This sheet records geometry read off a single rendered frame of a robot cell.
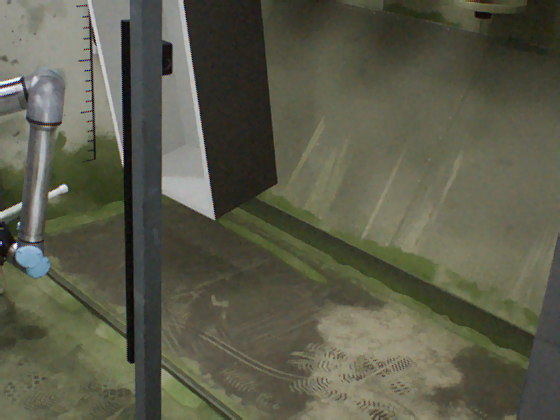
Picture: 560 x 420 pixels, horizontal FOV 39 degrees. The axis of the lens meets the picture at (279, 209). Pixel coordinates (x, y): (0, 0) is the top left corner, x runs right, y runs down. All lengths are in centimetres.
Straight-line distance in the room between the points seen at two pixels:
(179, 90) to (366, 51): 101
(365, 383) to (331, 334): 33
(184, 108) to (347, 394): 148
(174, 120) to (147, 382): 183
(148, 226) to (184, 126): 189
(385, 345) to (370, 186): 85
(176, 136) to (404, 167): 105
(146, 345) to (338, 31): 259
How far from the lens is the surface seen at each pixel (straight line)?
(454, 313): 336
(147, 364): 195
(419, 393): 294
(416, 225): 349
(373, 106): 384
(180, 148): 364
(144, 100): 166
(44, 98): 272
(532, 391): 161
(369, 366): 303
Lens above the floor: 175
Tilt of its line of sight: 24 degrees down
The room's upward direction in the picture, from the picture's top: 4 degrees clockwise
